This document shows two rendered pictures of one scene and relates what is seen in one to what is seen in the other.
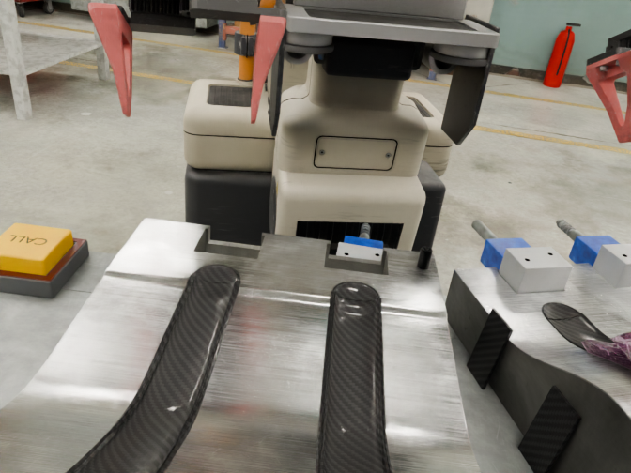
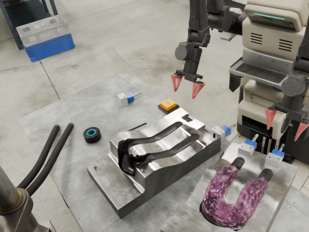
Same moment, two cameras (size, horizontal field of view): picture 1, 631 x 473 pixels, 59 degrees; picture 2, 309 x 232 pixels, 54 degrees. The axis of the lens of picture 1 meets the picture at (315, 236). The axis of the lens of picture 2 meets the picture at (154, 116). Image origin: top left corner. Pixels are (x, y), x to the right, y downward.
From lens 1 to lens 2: 0.98 m
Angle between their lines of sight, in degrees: 48
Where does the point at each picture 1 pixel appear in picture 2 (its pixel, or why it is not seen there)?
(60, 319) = not seen: hidden behind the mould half
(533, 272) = (240, 149)
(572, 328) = (239, 163)
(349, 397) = (177, 149)
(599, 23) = not seen: outside the picture
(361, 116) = (266, 91)
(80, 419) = (145, 135)
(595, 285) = (260, 160)
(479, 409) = not seen: hidden behind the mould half
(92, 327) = (157, 124)
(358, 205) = (258, 117)
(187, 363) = (163, 134)
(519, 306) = (233, 154)
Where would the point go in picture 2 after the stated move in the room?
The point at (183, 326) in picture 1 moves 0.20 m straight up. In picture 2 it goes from (168, 129) to (163, 91)
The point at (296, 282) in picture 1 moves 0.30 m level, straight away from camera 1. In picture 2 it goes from (188, 130) to (235, 98)
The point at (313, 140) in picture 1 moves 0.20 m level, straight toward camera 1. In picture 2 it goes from (249, 94) to (221, 113)
